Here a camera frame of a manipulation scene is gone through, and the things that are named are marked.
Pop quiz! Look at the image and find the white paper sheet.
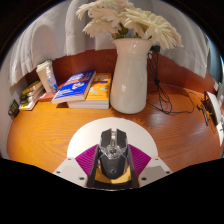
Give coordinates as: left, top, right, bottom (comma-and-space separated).
216, 123, 224, 148

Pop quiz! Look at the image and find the dark grey computer mouse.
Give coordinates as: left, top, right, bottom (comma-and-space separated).
97, 128, 130, 181

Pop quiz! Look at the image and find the white flower bouquet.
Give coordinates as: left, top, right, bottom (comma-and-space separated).
75, 0, 184, 51

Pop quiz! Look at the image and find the orange book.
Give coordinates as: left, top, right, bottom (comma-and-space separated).
67, 72, 113, 110

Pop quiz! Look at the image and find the black cable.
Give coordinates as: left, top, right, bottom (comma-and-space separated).
146, 46, 204, 115

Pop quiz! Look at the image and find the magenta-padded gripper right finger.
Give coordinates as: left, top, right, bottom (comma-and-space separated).
128, 143, 173, 189

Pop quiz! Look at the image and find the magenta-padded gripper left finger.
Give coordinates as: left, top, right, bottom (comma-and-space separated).
53, 143, 100, 189

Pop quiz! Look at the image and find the white ceramic vase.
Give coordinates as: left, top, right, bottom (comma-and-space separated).
109, 37, 154, 115

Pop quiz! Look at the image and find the black paperback book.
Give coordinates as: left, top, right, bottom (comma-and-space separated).
19, 91, 45, 107
19, 87, 45, 103

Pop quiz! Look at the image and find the white curtain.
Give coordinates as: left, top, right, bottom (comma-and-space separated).
8, 0, 211, 88

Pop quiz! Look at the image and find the red book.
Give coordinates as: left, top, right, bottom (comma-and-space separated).
38, 91, 57, 103

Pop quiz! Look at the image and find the clear spray bottle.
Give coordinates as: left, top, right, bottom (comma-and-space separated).
46, 66, 59, 94

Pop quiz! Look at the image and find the yellow and black book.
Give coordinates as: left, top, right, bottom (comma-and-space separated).
21, 79, 44, 97

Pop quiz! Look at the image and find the white tilted tablet device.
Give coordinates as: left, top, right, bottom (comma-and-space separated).
203, 90, 224, 127

